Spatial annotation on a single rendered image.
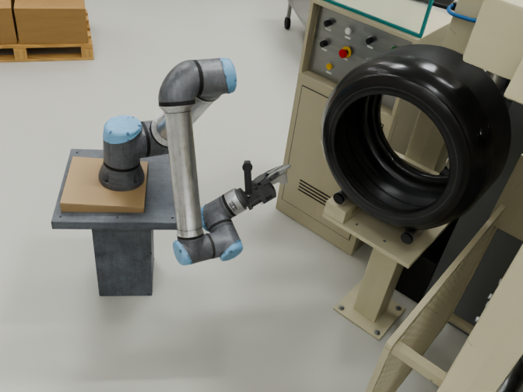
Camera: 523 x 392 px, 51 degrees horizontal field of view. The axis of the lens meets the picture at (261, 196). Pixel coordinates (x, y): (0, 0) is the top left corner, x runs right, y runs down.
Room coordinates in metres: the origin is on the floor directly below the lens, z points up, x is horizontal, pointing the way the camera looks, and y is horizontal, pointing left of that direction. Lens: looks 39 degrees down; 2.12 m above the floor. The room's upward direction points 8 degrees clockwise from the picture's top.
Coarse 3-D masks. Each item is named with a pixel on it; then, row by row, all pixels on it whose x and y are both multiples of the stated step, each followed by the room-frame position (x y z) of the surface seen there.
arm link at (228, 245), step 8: (216, 224) 1.40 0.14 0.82; (224, 224) 1.41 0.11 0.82; (232, 224) 1.42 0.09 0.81; (216, 232) 1.38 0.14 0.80; (224, 232) 1.38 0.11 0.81; (232, 232) 1.39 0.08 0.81; (216, 240) 1.34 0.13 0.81; (224, 240) 1.35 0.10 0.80; (232, 240) 1.35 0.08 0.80; (240, 240) 1.38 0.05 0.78; (216, 248) 1.32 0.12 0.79; (224, 248) 1.33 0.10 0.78; (232, 248) 1.33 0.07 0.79; (240, 248) 1.35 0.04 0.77; (216, 256) 1.31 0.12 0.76; (224, 256) 1.31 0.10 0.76; (232, 256) 1.34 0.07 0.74
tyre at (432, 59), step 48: (432, 48) 1.63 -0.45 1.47; (336, 96) 1.57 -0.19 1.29; (432, 96) 1.40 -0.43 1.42; (480, 96) 1.45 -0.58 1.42; (336, 144) 1.56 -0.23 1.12; (384, 144) 1.74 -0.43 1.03; (480, 144) 1.33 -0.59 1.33; (384, 192) 1.60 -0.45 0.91; (432, 192) 1.59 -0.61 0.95; (480, 192) 1.32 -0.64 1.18
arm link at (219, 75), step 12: (192, 60) 1.58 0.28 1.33; (204, 60) 1.59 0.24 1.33; (216, 60) 1.61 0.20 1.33; (228, 60) 1.63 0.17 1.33; (204, 72) 1.54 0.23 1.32; (216, 72) 1.56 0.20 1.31; (228, 72) 1.59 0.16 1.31; (204, 84) 1.53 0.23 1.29; (216, 84) 1.55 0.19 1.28; (228, 84) 1.57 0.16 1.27; (204, 96) 1.58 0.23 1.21; (216, 96) 1.59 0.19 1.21; (192, 108) 1.64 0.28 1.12; (204, 108) 1.64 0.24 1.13; (156, 120) 1.86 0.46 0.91; (192, 120) 1.70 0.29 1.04; (156, 132) 1.82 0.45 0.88; (156, 144) 1.82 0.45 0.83
